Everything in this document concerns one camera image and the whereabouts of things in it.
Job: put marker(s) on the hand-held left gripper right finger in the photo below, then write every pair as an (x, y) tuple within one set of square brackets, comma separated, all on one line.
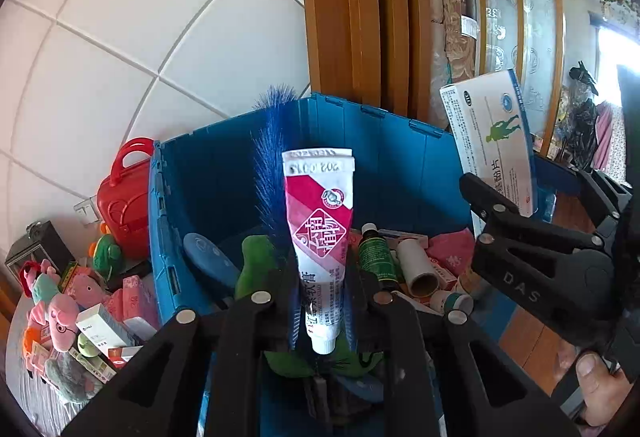
[(367, 324)]

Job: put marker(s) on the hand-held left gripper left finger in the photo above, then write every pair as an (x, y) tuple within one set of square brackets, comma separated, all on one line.
[(282, 327)]

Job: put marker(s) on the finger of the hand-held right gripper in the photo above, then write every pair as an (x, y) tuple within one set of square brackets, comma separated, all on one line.
[(487, 202), (605, 202)]

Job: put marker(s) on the white medicine box green figure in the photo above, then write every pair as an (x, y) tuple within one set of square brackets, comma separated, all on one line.
[(492, 137)]

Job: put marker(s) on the pink white ointment tube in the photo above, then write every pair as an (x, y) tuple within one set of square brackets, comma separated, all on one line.
[(320, 217)]

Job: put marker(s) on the blue plastic crate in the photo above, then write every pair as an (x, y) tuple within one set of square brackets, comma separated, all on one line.
[(210, 177)]

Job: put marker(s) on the green striped medicine box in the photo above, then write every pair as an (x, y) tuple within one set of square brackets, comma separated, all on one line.
[(95, 367)]

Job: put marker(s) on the grey plush toy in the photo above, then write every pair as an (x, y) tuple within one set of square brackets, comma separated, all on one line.
[(72, 377)]

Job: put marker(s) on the person's right hand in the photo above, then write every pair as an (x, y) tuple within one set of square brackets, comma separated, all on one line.
[(600, 387)]

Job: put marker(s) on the pink tissue packet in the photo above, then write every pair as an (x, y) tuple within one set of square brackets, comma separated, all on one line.
[(452, 249)]

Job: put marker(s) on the pink cloth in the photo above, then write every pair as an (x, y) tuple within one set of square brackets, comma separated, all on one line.
[(610, 137)]

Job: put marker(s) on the green medicine bottle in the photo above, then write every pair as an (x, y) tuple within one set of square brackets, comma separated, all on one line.
[(377, 257)]

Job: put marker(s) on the green plush toy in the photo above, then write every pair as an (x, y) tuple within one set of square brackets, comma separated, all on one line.
[(257, 262)]

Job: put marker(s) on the white cardboard tube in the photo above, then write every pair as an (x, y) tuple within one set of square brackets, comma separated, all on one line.
[(417, 267)]

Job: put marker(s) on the small white jar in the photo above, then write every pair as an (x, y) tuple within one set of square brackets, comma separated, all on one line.
[(450, 302)]

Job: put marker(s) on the black hanging clothes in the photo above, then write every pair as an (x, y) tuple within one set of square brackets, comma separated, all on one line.
[(580, 117)]

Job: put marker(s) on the white pink flat box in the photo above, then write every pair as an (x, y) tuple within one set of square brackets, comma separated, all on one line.
[(400, 237)]

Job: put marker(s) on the blue oval brush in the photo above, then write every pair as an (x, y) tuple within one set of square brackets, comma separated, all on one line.
[(207, 257)]

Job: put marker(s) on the large pink packet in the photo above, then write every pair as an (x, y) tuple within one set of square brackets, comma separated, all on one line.
[(140, 297)]

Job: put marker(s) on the bright window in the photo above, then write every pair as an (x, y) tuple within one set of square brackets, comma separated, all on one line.
[(615, 52)]

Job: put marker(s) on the orange white box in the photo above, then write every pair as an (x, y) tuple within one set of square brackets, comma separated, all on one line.
[(125, 356)]

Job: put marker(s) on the black flat case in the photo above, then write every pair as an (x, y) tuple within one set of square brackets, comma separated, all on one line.
[(125, 269)]

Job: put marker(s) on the small pink packet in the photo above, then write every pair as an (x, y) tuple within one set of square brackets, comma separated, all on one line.
[(112, 304)]

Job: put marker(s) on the blue feather duster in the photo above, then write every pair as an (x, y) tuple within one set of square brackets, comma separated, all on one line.
[(270, 152)]

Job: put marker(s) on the white teal box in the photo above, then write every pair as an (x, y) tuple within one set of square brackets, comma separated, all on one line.
[(102, 324)]

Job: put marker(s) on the brown patterned carpet roll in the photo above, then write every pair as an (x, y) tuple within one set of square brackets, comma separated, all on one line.
[(457, 17)]

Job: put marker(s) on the green frog toy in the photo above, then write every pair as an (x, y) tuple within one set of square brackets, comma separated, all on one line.
[(106, 254)]

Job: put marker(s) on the green round toy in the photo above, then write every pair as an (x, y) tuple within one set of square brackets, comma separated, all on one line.
[(89, 344)]

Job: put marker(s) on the red toy suitcase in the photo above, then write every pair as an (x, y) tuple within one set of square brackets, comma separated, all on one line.
[(125, 207)]

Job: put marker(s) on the yellow green box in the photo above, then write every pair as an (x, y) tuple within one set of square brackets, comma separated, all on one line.
[(69, 274)]

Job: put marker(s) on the pink plush toy with glasses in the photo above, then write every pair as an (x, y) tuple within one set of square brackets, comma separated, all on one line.
[(62, 322)]

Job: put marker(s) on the wooden slat partition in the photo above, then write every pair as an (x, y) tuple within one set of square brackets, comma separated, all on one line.
[(350, 7)]

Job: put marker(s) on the orange pink plush toy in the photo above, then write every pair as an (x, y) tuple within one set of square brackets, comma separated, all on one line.
[(35, 347)]

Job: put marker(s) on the black box lantern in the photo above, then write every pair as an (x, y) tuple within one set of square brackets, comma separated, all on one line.
[(42, 242)]

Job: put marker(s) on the red plush toy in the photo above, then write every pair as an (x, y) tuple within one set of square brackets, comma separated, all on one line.
[(27, 269)]

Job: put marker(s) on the white wall socket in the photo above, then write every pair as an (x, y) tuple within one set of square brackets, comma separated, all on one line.
[(86, 211)]

